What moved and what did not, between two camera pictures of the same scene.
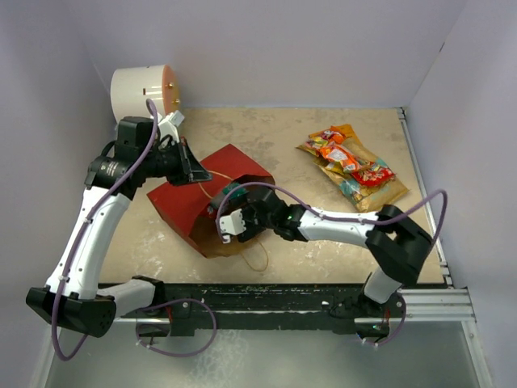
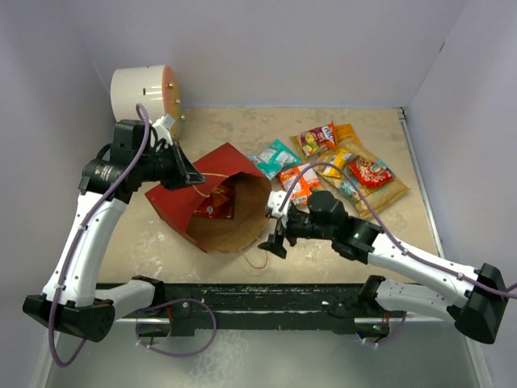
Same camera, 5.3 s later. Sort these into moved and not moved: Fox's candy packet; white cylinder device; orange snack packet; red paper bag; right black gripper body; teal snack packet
Moved: orange snack packet; right black gripper body; Fox's candy packet; teal snack packet
Not moved: white cylinder device; red paper bag
